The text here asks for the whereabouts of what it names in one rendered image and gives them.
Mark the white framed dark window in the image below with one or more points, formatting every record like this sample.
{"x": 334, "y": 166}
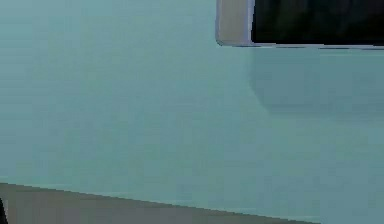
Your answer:
{"x": 316, "y": 20}

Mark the black object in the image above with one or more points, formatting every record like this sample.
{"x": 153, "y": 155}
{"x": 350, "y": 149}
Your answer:
{"x": 2, "y": 213}

